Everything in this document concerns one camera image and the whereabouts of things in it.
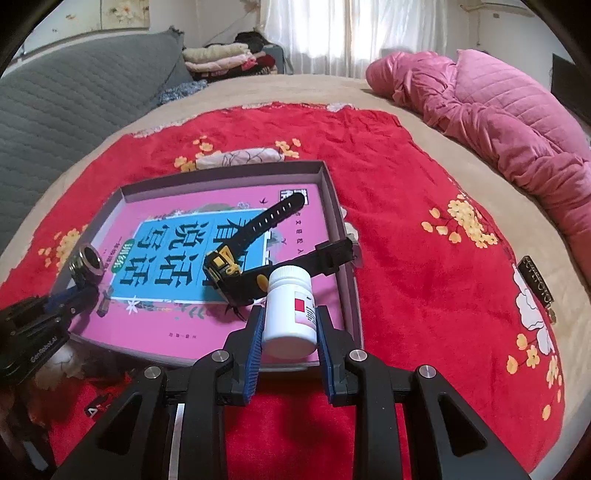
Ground blue patterned cloth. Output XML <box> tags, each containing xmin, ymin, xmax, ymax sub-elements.
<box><xmin>157</xmin><ymin>79</ymin><xmax>208</xmax><ymax>106</ymax></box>

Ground floral wall poster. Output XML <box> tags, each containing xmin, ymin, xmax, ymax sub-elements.
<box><xmin>95</xmin><ymin>0</ymin><xmax>151</xmax><ymax>28</ymax></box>

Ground pink quilt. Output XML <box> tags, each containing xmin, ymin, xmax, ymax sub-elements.
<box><xmin>366</xmin><ymin>48</ymin><xmax>591</xmax><ymax>278</ymax></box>

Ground white pill bottle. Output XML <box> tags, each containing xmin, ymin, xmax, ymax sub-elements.
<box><xmin>261</xmin><ymin>265</ymin><xmax>319</xmax><ymax>361</ymax></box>

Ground grey shallow cardboard box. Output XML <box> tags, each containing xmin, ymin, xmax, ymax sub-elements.
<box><xmin>69</xmin><ymin>159</ymin><xmax>365</xmax><ymax>370</ymax></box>

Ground dark clothes pile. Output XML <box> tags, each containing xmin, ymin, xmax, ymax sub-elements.
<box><xmin>235</xmin><ymin>31</ymin><xmax>284</xmax><ymax>75</ymax></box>

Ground beige bed sheet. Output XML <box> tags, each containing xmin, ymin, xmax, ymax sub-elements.
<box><xmin>0</xmin><ymin>74</ymin><xmax>591</xmax><ymax>480</ymax></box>

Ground pink folded garment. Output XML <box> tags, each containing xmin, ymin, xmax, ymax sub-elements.
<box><xmin>185</xmin><ymin>55</ymin><xmax>257</xmax><ymax>75</ymax></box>

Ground red floral blanket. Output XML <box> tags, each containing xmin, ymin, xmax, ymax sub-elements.
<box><xmin>0</xmin><ymin>104</ymin><xmax>566</xmax><ymax>480</ymax></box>

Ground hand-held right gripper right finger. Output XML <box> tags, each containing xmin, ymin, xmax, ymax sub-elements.
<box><xmin>315</xmin><ymin>305</ymin><xmax>532</xmax><ymax>480</ymax></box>

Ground pink book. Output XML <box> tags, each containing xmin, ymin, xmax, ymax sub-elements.
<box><xmin>76</xmin><ymin>182</ymin><xmax>345</xmax><ymax>365</ymax></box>

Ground grey quilted cover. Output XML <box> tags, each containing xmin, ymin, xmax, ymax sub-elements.
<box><xmin>0</xmin><ymin>30</ymin><xmax>192</xmax><ymax>252</ymax></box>

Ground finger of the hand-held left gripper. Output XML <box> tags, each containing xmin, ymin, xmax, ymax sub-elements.
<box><xmin>44</xmin><ymin>288</ymin><xmax>81</xmax><ymax>315</ymax></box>
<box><xmin>65</xmin><ymin>286</ymin><xmax>99</xmax><ymax>324</ymax></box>

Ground black screen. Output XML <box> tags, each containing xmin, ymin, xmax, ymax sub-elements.
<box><xmin>551</xmin><ymin>53</ymin><xmax>591</xmax><ymax>127</ymax></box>

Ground white curtain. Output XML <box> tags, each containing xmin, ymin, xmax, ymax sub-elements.
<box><xmin>261</xmin><ymin>0</ymin><xmax>485</xmax><ymax>81</ymax></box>

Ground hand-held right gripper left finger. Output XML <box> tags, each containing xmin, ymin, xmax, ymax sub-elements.
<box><xmin>51</xmin><ymin>305</ymin><xmax>266</xmax><ymax>480</ymax></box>

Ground cream folded garment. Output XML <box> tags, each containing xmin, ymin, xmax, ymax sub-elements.
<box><xmin>182</xmin><ymin>44</ymin><xmax>247</xmax><ymax>63</ymax></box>

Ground black yellow wrist watch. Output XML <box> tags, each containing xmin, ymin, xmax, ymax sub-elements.
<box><xmin>203</xmin><ymin>191</ymin><xmax>354</xmax><ymax>308</ymax></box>

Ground white air conditioner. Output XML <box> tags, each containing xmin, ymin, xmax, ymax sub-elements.
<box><xmin>462</xmin><ymin>0</ymin><xmax>529</xmax><ymax>12</ymax></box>

